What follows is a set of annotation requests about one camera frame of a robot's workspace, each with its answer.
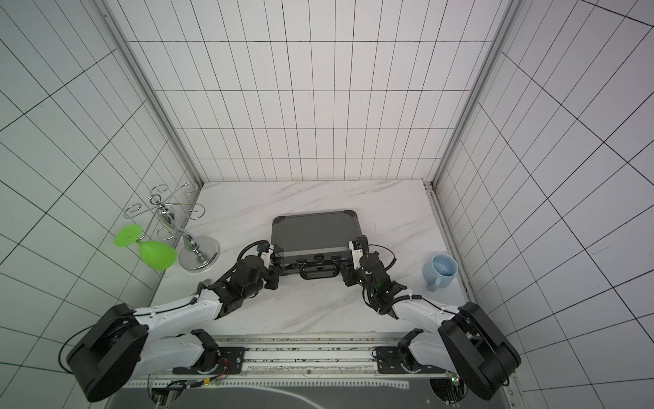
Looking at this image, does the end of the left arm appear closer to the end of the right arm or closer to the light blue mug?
the end of the right arm

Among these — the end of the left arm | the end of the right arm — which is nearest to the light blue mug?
the end of the right arm

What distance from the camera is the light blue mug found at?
0.83 meters
